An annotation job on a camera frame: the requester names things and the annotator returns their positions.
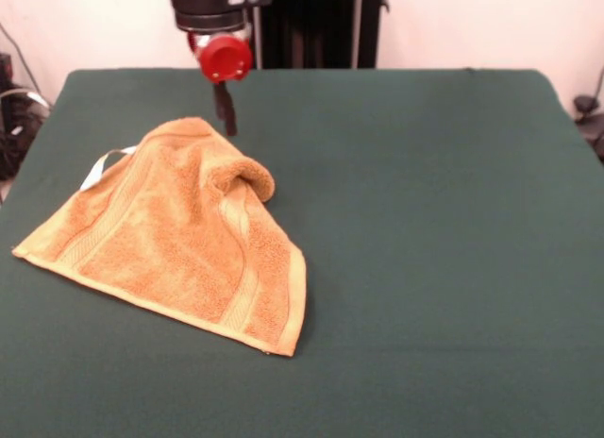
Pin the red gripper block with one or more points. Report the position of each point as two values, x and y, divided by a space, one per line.
225 58

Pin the tan terry towel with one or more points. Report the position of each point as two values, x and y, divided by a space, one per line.
179 249

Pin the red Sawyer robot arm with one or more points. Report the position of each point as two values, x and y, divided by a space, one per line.
212 6

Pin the small black box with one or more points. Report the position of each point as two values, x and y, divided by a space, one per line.
5 70

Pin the dark green table cloth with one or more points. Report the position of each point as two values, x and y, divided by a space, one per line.
424 268

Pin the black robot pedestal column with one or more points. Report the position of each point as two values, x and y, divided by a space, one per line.
321 27

